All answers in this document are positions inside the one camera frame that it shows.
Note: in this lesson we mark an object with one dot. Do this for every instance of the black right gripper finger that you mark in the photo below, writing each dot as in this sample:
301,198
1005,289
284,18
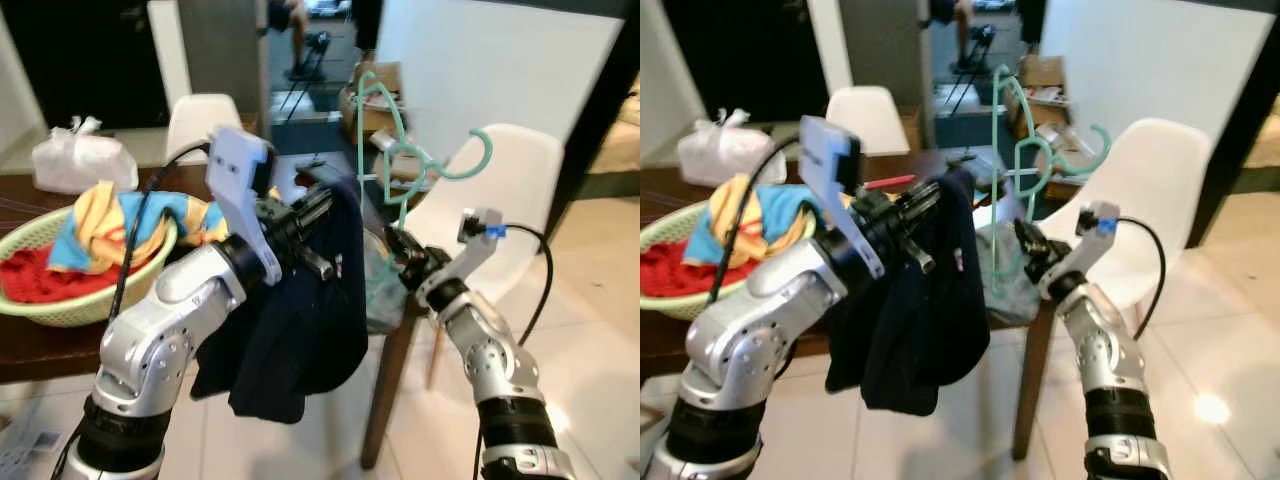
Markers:
1029,236
402,246

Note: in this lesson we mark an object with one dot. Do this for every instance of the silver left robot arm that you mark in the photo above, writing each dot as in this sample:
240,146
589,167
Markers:
740,345
150,340

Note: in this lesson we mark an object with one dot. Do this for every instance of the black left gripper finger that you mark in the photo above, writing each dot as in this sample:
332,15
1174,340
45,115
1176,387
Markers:
318,206
920,200

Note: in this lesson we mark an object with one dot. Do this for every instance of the green plastic basket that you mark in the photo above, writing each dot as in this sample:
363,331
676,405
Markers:
60,310
690,305

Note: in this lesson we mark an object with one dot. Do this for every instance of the crumpled grey cloth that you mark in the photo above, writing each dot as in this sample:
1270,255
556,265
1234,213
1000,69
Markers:
382,300
1020,295

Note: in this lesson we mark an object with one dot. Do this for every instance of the person in dark clothes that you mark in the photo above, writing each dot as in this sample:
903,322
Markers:
1032,18
367,20

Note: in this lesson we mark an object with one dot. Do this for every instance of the white plastic bag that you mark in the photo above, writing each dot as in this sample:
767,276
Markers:
725,152
80,160

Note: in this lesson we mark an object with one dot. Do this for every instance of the dark wooden table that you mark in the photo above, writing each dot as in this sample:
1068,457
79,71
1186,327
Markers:
40,350
670,345

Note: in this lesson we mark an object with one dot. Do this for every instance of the black tripod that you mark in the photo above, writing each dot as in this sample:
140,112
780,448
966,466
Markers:
318,45
980,40

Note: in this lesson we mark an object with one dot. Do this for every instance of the red pen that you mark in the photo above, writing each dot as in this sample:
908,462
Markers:
890,183

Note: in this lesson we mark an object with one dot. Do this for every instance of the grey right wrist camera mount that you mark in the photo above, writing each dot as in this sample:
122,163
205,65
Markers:
1095,225
470,250

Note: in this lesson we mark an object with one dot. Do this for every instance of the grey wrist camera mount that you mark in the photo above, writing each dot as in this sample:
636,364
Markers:
238,170
1095,225
828,160
470,250

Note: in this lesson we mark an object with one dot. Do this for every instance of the red cloth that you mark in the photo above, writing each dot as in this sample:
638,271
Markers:
35,280
670,272

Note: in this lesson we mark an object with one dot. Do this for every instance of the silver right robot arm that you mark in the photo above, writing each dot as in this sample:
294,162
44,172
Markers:
1105,350
490,360

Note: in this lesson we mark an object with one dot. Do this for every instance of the cardboard box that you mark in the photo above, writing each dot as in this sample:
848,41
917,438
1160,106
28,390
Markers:
390,75
1045,75

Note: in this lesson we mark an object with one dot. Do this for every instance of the green plastic hanger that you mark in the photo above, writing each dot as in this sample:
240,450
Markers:
361,150
999,180

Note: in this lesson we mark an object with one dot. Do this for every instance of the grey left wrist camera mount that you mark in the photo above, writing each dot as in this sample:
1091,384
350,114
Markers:
238,170
828,160

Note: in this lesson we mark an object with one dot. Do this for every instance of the blue orange yellow cloth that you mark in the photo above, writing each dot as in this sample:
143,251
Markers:
100,225
760,215

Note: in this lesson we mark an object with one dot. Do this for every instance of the navy blue garment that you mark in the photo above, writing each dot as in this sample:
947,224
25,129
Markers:
300,330
920,330

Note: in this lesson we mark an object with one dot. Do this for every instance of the white plastic chair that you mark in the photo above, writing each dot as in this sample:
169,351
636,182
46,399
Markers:
200,125
520,200
865,118
1160,180

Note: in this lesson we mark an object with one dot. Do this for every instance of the person with bare legs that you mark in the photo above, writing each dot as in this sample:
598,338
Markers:
962,25
297,30

